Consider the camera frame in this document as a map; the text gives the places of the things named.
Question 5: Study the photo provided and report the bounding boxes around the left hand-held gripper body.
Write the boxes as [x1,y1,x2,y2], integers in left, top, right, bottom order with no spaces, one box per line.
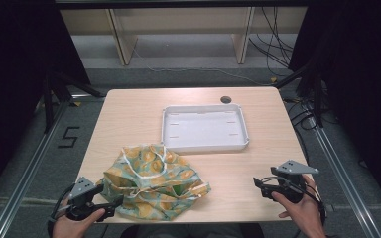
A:
[65,177,105,222]

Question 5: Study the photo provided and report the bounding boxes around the black floor cables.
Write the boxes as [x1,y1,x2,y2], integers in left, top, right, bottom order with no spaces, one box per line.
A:
[282,95,320,133]

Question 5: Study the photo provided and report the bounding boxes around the person's right hand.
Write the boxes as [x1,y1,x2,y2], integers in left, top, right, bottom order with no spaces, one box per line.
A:
[271,174,327,238]

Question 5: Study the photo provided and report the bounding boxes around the white plastic tray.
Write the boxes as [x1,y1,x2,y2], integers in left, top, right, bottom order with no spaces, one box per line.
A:
[160,103,250,154]

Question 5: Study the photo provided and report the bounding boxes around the person's left hand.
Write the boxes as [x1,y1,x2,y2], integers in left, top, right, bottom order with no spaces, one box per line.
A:
[52,197,107,238]

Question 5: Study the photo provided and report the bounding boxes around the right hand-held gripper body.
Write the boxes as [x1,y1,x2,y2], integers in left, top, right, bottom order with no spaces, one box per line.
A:
[270,160,320,204]

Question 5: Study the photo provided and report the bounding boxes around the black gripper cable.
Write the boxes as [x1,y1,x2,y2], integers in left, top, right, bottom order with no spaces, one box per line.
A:
[47,183,77,234]
[306,183,327,226]

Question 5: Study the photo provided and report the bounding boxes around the hanging black cable bundle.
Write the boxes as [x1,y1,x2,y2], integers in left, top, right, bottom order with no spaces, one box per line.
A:
[248,6,295,77]

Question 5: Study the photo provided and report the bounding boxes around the dark curtain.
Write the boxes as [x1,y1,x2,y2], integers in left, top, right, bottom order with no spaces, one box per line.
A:
[0,0,92,212]
[287,0,381,219]

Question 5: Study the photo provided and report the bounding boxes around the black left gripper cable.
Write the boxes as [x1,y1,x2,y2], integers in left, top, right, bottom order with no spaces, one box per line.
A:
[47,183,77,234]

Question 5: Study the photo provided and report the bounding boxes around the light wooden shelf unit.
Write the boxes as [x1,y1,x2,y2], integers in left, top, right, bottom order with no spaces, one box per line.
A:
[59,6,309,66]

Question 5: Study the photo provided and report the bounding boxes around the aluminium floor rail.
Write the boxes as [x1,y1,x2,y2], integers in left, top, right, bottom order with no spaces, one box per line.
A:
[310,117,381,238]
[0,98,72,238]

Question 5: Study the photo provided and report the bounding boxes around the yellow green patterned cloth bag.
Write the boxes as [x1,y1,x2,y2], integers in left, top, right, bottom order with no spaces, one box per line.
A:
[96,143,212,222]

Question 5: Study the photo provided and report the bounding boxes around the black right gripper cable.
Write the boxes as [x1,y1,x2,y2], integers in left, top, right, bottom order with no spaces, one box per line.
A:
[306,183,327,226]

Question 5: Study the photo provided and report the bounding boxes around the black metal stand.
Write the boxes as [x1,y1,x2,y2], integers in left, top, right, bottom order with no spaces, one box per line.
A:
[273,60,325,129]
[42,69,106,134]

